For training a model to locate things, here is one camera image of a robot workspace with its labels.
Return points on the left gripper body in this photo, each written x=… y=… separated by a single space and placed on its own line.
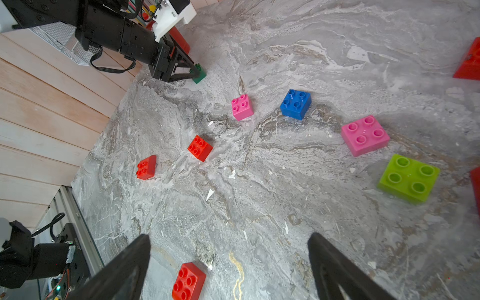
x=164 y=64

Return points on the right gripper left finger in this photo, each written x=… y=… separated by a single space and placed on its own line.
x=123 y=278

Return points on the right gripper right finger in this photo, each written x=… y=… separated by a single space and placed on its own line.
x=334 y=273

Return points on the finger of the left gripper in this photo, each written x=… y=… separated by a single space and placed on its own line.
x=182 y=63
x=169 y=78

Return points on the pink lego brick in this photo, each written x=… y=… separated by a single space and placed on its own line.
x=241 y=107
x=364 y=136

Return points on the small red curved brick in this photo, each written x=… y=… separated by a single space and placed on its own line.
x=146 y=168

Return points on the blue lego brick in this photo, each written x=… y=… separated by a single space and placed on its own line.
x=295 y=104

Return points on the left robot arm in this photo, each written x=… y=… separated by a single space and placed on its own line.
x=111 y=25

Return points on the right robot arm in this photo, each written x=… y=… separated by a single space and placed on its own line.
x=23 y=260

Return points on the long red lego brick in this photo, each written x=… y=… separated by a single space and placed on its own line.
x=189 y=282

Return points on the lime green lego brick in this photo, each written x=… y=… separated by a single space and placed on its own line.
x=408 y=179

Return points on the red pen cup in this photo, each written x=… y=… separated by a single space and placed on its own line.
x=176 y=36

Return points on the small red brick far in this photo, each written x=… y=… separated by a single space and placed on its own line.
x=469 y=68

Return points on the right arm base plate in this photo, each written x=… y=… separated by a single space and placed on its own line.
x=75 y=273

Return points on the white wire shelf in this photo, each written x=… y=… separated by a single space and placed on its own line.
x=62 y=37

